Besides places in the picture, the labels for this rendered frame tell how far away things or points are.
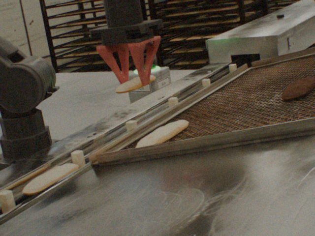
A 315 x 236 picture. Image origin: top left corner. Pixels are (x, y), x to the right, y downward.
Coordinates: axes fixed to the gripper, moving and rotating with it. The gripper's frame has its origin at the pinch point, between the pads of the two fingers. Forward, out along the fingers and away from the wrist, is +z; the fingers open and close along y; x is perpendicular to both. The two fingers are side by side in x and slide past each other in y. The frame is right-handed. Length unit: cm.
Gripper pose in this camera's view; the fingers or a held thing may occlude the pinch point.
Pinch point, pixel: (134, 80)
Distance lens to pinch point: 88.8
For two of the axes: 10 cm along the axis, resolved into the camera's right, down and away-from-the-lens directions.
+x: -5.0, 2.9, -8.2
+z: 1.5, 9.6, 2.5
